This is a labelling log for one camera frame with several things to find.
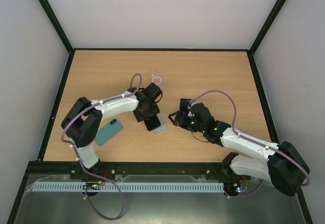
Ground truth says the white translucent phone case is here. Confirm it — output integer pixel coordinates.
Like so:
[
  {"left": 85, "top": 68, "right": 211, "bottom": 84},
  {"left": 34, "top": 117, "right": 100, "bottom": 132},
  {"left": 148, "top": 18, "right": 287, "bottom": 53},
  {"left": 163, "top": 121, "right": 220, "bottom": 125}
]
[{"left": 153, "top": 113, "right": 168, "bottom": 135}]

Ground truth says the blue phone dark screen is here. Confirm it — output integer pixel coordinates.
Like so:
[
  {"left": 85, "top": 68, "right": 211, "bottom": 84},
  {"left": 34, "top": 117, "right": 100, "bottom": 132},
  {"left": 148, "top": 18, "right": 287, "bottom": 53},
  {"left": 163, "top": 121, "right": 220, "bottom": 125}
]
[{"left": 179, "top": 98, "right": 195, "bottom": 112}]

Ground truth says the light blue phone case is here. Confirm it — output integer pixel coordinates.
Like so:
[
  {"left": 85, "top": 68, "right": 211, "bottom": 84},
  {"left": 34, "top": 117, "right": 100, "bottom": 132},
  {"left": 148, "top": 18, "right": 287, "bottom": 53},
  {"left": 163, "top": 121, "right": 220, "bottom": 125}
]
[{"left": 178, "top": 98, "right": 196, "bottom": 112}]

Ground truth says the black phone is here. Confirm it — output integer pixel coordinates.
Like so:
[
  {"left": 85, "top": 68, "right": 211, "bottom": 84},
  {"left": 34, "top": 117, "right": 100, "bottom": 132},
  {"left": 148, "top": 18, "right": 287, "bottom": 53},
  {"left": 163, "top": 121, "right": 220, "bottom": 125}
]
[{"left": 144, "top": 115, "right": 161, "bottom": 132}]

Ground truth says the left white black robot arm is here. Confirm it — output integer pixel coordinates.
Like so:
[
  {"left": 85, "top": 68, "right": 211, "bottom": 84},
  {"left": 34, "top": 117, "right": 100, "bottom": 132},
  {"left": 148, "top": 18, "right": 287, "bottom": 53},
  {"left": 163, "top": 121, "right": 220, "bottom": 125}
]
[{"left": 61, "top": 83, "right": 163, "bottom": 169}]

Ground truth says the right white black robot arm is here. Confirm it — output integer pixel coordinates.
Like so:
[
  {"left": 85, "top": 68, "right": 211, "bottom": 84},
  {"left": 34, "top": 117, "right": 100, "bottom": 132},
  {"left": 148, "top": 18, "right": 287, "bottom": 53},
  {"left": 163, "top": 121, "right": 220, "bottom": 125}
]
[{"left": 168, "top": 103, "right": 310, "bottom": 196}]

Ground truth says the clear magsafe phone case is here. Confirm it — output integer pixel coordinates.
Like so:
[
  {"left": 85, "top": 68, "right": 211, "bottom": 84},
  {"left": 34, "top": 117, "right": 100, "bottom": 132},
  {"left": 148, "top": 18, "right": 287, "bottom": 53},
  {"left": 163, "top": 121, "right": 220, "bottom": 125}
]
[{"left": 145, "top": 70, "right": 169, "bottom": 89}]

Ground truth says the teal phone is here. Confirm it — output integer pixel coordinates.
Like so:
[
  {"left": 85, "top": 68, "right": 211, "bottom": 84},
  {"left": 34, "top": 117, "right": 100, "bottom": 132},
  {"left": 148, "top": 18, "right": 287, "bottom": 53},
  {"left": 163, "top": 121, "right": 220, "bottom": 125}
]
[{"left": 95, "top": 119, "right": 123, "bottom": 146}]

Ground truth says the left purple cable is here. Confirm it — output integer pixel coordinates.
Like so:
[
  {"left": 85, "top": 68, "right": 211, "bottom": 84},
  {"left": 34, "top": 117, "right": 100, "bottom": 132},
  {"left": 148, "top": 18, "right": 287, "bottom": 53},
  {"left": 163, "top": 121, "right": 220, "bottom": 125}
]
[{"left": 61, "top": 73, "right": 143, "bottom": 169}]

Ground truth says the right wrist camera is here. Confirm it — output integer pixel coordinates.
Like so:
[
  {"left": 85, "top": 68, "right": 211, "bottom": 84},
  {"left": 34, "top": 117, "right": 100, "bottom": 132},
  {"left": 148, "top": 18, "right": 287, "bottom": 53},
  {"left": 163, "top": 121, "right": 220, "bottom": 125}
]
[{"left": 187, "top": 101, "right": 192, "bottom": 111}]

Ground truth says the white slotted cable duct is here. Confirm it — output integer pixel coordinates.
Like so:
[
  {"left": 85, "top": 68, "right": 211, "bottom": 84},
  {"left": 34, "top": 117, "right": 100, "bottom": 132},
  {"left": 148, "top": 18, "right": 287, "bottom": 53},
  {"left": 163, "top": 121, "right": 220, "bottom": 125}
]
[{"left": 30, "top": 182, "right": 224, "bottom": 193}]

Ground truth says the purple cable loop front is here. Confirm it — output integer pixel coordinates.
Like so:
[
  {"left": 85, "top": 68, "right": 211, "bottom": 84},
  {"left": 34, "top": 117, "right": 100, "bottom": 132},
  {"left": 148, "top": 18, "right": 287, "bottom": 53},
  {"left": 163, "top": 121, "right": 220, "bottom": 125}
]
[{"left": 82, "top": 169, "right": 125, "bottom": 220}]

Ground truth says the black aluminium frame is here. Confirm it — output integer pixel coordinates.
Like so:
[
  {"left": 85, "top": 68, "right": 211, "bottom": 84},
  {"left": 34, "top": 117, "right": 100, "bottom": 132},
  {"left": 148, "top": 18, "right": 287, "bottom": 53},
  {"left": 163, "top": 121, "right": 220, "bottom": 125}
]
[{"left": 6, "top": 0, "right": 314, "bottom": 224}]

